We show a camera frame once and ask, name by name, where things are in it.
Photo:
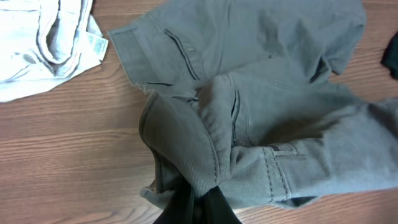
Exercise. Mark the black garment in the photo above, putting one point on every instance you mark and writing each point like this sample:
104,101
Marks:
390,57

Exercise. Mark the grey shorts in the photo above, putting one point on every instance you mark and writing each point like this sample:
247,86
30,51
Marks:
240,99

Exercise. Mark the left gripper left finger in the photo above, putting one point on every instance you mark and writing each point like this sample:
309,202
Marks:
179,209

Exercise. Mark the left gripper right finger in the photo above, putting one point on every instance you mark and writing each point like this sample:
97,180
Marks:
215,209

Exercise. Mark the beige folded shorts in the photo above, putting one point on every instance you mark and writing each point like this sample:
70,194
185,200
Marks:
45,43

